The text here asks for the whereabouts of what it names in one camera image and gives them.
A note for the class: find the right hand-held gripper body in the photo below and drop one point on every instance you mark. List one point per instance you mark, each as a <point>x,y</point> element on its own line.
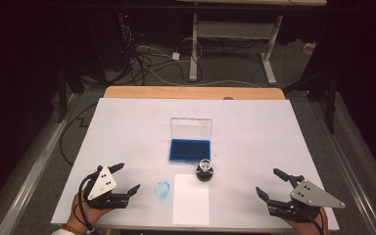
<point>308,196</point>

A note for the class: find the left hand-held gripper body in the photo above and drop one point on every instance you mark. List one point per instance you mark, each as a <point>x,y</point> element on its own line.
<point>102,186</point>

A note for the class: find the round black stamp cap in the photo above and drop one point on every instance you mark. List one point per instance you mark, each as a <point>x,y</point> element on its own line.
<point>205,176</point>

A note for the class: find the person's right hand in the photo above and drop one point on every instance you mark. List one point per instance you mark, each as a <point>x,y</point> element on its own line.
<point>310,226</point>

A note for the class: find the person's left hand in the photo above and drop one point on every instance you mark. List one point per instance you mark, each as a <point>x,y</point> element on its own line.
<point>84,213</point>

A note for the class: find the small clear blue cap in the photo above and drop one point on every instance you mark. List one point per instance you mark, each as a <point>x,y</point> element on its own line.
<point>162,190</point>

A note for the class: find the large white table mat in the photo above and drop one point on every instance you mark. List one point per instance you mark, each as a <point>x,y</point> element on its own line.
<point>251,140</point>

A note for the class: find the small white paper sheet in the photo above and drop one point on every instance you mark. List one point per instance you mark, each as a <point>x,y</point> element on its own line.
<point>191,200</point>

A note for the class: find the blue ink pad clear case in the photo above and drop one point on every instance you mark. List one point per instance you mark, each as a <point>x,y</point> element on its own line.
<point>190,150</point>

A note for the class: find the wooden table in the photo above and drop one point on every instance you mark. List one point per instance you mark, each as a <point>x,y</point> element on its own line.
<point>163,92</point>

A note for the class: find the black metal stand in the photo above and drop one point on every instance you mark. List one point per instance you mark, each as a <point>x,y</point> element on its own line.
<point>329,98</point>
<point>63,91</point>

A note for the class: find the white power adapter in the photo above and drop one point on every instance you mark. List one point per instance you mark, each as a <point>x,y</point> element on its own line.
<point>175,56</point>

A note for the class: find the small beige box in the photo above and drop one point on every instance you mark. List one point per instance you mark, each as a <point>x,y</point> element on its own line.
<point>308,48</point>

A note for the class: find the metal floor rail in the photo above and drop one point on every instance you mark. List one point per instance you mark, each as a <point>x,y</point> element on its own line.
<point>352,182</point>
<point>29,182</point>

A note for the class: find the white desk frame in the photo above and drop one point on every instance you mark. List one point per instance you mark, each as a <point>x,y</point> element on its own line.
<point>235,30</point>

